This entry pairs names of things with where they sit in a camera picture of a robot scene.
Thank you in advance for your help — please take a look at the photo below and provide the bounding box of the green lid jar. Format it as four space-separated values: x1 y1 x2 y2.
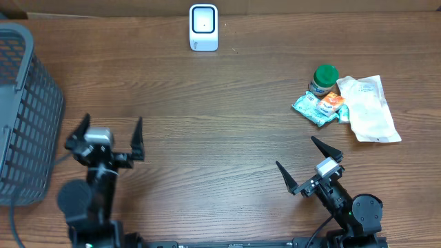
308 64 339 96

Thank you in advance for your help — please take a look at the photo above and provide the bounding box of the teal packet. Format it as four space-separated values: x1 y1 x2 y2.
338 105 350 124

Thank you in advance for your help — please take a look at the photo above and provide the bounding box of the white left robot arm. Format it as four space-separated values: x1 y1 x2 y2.
57 114 146 248

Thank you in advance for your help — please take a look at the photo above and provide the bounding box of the beige paper pouch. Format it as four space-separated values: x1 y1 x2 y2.
337 75 402 143

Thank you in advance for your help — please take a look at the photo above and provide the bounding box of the green wet wipes pack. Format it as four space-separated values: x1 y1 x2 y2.
292 91 338 127

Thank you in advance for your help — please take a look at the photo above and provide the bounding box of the white barcode scanner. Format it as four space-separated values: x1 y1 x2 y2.
189 3 219 52

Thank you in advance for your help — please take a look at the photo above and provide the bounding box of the orange Kleenex tissue pack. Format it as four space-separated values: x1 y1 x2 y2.
316 92 345 117

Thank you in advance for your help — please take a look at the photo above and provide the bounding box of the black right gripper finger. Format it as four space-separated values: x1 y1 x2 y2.
311 136 343 163
276 161 298 195

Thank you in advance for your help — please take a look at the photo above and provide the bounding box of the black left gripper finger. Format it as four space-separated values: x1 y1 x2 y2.
130 116 145 161
65 114 90 150

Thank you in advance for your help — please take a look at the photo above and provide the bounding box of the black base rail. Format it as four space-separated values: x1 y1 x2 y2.
144 236 389 248

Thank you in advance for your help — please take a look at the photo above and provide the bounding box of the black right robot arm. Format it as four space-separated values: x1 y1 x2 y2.
276 136 388 247

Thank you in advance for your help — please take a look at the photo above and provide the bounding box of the dark grey plastic basket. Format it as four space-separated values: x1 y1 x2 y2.
1 23 65 206

